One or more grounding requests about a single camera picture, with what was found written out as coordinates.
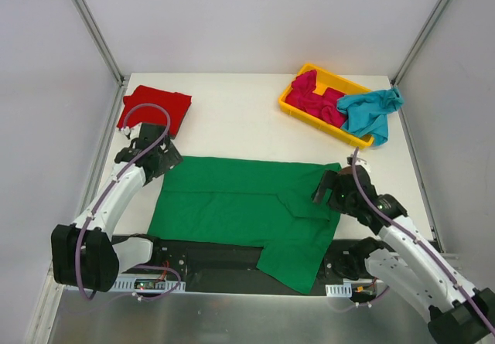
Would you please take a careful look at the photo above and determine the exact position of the green t shirt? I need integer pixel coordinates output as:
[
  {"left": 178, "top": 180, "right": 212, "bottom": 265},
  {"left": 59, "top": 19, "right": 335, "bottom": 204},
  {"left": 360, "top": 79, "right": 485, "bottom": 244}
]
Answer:
[{"left": 148, "top": 156, "right": 341, "bottom": 295}]

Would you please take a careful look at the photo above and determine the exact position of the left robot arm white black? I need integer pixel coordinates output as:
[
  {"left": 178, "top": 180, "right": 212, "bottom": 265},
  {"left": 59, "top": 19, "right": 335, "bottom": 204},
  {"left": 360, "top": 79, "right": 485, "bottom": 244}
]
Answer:
[{"left": 51, "top": 123, "right": 183, "bottom": 293}]

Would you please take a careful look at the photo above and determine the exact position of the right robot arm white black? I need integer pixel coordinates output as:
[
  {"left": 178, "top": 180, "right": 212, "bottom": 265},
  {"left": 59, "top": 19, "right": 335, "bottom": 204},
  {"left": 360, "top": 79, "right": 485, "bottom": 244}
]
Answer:
[{"left": 312, "top": 165, "right": 494, "bottom": 343}]

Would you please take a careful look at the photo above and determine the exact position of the folded red t shirt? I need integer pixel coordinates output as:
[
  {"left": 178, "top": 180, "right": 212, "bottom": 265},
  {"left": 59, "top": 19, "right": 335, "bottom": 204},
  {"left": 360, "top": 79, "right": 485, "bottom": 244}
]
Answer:
[{"left": 117, "top": 85, "right": 192, "bottom": 138}]

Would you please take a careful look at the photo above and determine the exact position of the magenta t shirt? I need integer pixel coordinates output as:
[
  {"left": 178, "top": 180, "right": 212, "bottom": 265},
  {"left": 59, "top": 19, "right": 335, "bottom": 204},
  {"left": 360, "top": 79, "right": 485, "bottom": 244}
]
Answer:
[{"left": 285, "top": 70, "right": 347, "bottom": 128}]

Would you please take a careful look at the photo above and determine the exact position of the teal t shirt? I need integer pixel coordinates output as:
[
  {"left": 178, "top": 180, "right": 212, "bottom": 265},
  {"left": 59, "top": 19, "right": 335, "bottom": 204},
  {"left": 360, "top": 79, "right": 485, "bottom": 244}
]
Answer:
[{"left": 336, "top": 87, "right": 404, "bottom": 146}]

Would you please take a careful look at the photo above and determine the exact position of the yellow plastic bin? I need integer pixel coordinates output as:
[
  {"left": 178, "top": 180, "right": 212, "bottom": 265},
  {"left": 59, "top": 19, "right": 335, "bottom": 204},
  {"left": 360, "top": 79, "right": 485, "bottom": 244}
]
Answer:
[{"left": 278, "top": 63, "right": 374, "bottom": 148}]

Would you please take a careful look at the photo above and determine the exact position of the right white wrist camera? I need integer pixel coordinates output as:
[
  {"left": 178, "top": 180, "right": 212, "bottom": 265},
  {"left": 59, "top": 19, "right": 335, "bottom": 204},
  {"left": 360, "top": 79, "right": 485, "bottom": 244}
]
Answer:
[{"left": 347, "top": 156, "right": 371, "bottom": 173}]

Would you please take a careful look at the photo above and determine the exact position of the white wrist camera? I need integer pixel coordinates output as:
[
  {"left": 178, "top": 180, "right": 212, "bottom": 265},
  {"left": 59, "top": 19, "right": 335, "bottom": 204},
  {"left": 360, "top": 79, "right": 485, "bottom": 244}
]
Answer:
[
  {"left": 119, "top": 124, "right": 141, "bottom": 141},
  {"left": 347, "top": 156, "right": 371, "bottom": 173}
]

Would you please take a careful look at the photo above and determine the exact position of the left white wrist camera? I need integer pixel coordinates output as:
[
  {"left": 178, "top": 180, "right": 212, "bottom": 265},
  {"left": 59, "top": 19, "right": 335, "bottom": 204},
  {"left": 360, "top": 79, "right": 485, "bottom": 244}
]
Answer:
[{"left": 119, "top": 124, "right": 141, "bottom": 141}]

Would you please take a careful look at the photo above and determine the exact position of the left aluminium side rail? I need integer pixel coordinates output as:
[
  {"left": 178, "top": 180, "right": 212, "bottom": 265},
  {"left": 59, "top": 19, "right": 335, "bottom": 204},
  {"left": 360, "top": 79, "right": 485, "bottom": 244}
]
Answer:
[{"left": 74, "top": 75, "right": 130, "bottom": 228}]

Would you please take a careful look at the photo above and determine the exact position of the aluminium side rail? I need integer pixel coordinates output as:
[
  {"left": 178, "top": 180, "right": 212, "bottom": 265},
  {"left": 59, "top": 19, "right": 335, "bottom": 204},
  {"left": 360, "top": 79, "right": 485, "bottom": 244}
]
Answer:
[
  {"left": 74, "top": 75, "right": 130, "bottom": 228},
  {"left": 386, "top": 104, "right": 446, "bottom": 252}
]

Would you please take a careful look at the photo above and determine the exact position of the right white cable duct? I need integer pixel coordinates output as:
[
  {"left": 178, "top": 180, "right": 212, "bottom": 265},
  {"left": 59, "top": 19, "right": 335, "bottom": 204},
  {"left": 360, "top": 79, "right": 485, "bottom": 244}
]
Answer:
[{"left": 325, "top": 282, "right": 377, "bottom": 298}]

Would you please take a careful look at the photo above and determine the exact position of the white cable duct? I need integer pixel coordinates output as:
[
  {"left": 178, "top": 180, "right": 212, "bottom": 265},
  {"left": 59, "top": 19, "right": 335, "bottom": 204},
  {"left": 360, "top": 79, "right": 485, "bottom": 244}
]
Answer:
[
  {"left": 109, "top": 277, "right": 186, "bottom": 295},
  {"left": 325, "top": 282, "right": 377, "bottom": 298}
]

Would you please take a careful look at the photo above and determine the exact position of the right aluminium side rail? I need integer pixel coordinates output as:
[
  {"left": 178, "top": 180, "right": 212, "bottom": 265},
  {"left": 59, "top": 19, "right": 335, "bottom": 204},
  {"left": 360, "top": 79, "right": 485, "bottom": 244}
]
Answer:
[{"left": 386, "top": 104, "right": 446, "bottom": 252}]

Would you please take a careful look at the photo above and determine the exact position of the front aluminium rail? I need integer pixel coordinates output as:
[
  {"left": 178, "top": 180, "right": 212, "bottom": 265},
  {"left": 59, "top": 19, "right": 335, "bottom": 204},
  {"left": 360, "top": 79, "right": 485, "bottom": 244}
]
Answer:
[{"left": 432, "top": 253, "right": 463, "bottom": 284}]

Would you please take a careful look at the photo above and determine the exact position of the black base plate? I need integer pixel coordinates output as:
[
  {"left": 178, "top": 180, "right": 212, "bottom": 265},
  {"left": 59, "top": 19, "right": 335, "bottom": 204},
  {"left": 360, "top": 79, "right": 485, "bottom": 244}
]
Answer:
[{"left": 108, "top": 233, "right": 444, "bottom": 295}]

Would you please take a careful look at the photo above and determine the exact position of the left white cable duct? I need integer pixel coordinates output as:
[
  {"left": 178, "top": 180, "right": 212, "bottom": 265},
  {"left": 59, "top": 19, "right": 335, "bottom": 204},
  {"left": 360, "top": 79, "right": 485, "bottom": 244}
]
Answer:
[{"left": 109, "top": 277, "right": 186, "bottom": 295}]

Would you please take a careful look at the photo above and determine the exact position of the left aluminium frame post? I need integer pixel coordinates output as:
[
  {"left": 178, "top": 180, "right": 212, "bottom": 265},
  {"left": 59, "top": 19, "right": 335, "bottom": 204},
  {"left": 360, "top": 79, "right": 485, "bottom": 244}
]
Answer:
[{"left": 72, "top": 0, "right": 125, "bottom": 85}]

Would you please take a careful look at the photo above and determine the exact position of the aluminium frame post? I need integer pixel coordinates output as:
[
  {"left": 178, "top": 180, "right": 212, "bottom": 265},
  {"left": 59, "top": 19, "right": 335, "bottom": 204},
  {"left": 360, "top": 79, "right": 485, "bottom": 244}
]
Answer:
[
  {"left": 72, "top": 0, "right": 125, "bottom": 85},
  {"left": 391, "top": 0, "right": 452, "bottom": 86}
]

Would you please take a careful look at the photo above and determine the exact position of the right aluminium frame post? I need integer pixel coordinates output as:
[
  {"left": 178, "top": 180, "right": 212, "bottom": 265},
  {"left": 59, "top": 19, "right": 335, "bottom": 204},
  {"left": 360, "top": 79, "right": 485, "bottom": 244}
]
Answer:
[{"left": 391, "top": 0, "right": 452, "bottom": 86}]

